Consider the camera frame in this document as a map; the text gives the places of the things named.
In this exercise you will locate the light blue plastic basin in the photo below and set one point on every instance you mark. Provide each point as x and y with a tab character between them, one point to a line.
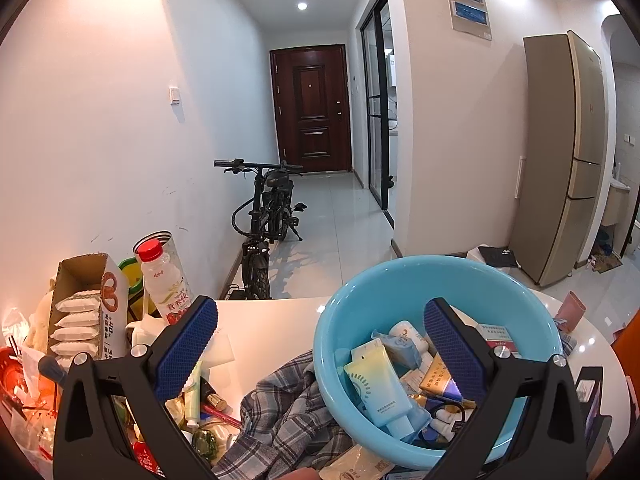
400	280

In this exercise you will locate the white and black flat box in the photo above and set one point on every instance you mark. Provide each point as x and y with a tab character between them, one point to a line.
497	257

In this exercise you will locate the grey plaid cloth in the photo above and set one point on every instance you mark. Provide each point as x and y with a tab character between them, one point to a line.
280	410

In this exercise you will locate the beige refrigerator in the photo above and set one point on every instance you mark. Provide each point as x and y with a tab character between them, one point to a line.
565	160

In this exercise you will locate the beige tissue pack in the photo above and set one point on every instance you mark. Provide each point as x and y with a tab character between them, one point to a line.
350	467

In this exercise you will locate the small white bottle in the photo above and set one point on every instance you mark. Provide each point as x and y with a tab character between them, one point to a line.
406	332

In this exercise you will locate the milk bottle with red cap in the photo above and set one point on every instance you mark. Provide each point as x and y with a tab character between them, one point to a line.
167	292

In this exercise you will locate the bathroom sink cabinet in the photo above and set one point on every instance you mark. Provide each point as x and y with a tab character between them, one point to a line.
616	205

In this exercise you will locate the green glass jar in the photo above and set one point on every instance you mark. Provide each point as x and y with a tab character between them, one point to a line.
205	441

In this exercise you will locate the patterned doormat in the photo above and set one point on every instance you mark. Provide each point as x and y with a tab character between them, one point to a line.
606	262

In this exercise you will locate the person's left hand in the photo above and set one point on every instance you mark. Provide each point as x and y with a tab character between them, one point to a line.
301	475

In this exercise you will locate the white light switch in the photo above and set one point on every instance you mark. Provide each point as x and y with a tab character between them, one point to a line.
174	95

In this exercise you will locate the black electric bicycle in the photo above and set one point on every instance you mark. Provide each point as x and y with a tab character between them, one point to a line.
260	240

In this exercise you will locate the pink cup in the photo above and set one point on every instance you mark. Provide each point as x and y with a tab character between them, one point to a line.
572	310

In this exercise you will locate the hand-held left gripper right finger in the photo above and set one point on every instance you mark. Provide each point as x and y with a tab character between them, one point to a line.
452	355

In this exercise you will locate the black framed glass door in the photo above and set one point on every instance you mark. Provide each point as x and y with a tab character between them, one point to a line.
372	110

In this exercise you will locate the gold box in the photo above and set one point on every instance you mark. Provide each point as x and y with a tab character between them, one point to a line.
435	377

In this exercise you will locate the clear cylinder container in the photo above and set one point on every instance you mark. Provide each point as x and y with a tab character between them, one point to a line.
167	242

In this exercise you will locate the small white tube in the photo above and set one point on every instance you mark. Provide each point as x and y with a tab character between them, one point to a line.
192	395

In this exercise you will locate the orange chair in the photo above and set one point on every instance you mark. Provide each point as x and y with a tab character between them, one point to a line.
627	330

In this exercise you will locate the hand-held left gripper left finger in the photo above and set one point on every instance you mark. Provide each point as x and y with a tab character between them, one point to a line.
187	350

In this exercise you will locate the wall electrical panel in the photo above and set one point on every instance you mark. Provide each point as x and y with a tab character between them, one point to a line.
467	2

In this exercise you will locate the dark red entrance door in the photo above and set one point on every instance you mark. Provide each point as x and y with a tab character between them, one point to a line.
312	110

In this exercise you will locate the row of white snack packets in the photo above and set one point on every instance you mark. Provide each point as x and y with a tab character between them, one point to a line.
77	322

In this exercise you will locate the open cardboard box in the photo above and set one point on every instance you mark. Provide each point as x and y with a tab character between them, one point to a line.
112	310

